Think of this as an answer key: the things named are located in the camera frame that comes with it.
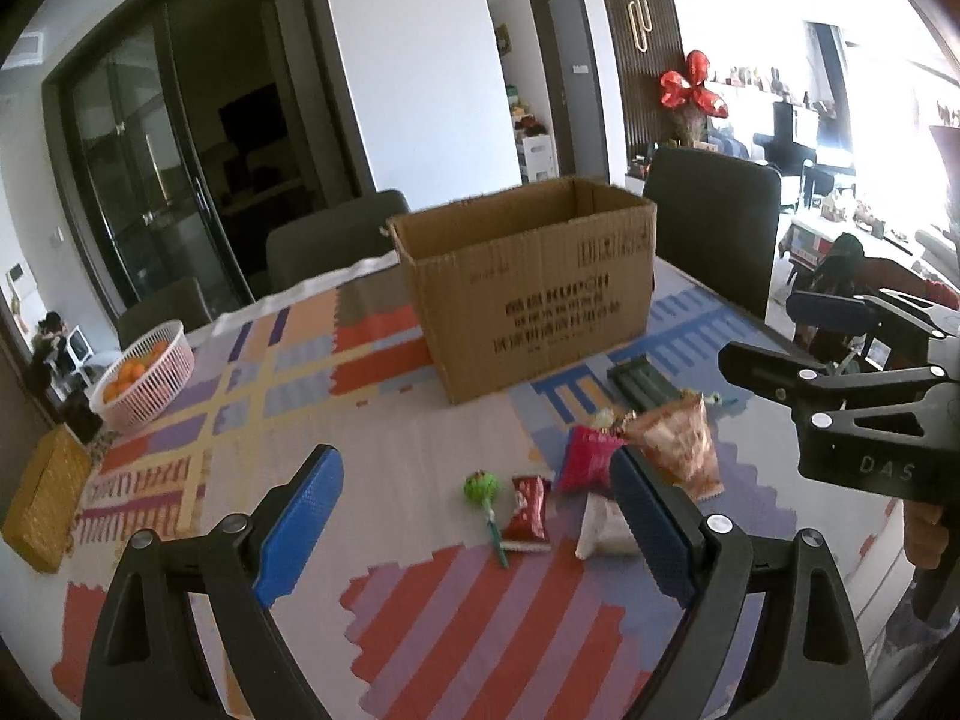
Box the orange brown chip bag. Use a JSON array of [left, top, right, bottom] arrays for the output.
[[622, 392, 724, 502]]

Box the dark green snack packet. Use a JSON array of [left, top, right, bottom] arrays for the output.
[[607, 355, 682, 415]]

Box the pale green small candy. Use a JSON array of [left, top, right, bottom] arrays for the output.
[[589, 408, 620, 433]]

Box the magenta snack bag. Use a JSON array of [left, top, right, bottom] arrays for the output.
[[553, 426, 625, 494]]

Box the white snack packet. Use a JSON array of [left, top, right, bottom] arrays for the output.
[[574, 493, 641, 561]]

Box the red snack packet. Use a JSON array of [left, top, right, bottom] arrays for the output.
[[501, 476, 551, 553]]

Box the green lollipop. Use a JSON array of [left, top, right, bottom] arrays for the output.
[[462, 472, 509, 569]]

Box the person's right hand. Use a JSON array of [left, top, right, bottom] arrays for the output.
[[903, 500, 949, 571]]

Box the dark chair right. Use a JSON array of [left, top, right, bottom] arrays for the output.
[[644, 146, 781, 319]]

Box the woven wicker tissue box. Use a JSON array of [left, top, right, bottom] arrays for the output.
[[2, 424, 93, 574]]

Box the red bow decoration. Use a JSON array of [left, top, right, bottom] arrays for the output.
[[659, 50, 729, 119]]

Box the brown cardboard box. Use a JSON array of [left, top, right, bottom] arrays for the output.
[[389, 177, 658, 403]]

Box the white basket of oranges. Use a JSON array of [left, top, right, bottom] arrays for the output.
[[89, 320, 195, 434]]

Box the white shelf unit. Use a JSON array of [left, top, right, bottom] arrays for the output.
[[516, 132, 560, 184]]

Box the dark chair far left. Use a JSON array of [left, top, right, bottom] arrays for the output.
[[117, 277, 212, 349]]

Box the dark chair behind box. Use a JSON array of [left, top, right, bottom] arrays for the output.
[[267, 188, 409, 293]]

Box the dark glass sliding door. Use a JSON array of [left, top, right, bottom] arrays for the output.
[[44, 0, 374, 317]]

